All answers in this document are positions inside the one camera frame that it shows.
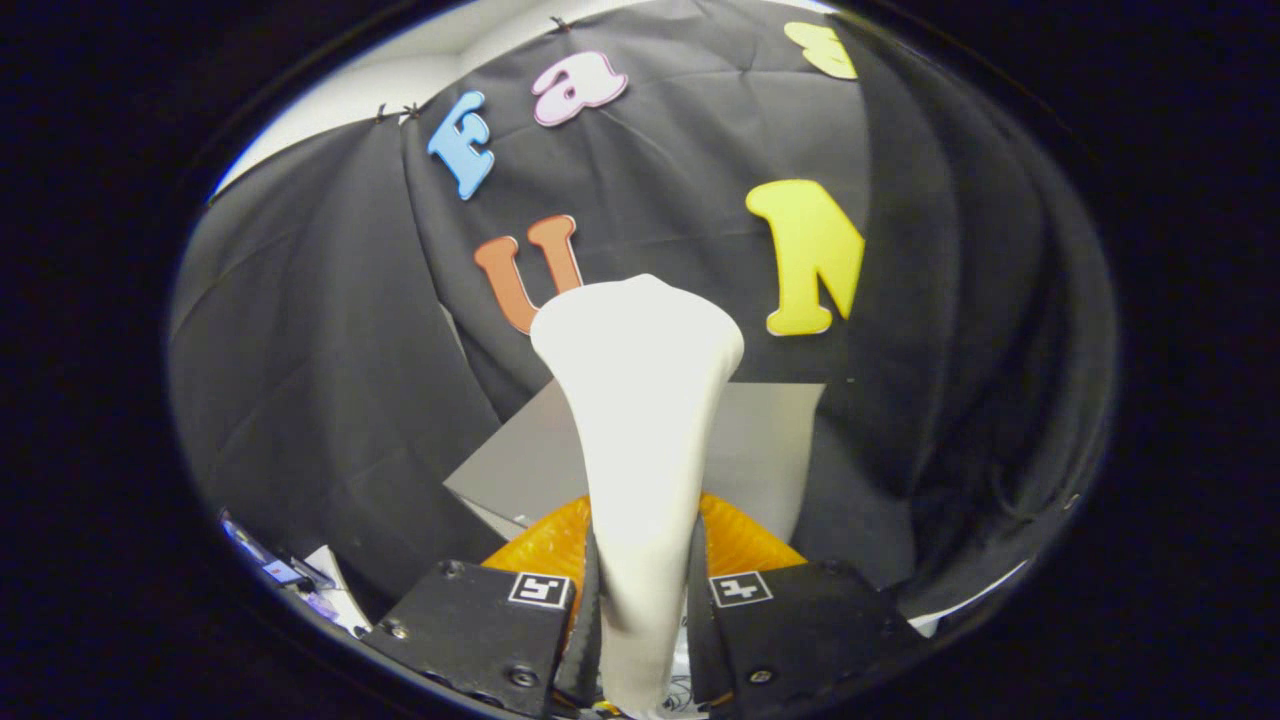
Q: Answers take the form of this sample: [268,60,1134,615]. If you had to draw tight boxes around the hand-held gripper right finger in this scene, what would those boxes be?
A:
[685,492,927,713]

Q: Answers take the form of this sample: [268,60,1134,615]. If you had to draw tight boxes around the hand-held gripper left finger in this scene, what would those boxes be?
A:
[360,495,602,719]

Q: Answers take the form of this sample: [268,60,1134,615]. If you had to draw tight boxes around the white garment steamer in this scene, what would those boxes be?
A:
[529,273,747,719]

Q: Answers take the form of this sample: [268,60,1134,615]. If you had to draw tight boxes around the grey drawer cabinet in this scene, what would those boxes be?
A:
[443,380,827,542]

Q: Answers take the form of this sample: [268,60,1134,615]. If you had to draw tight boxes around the colourful printed papers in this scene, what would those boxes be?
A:
[220,510,373,637]

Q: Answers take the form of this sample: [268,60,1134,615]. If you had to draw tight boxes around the black backdrop cloth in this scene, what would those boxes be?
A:
[168,0,1119,641]

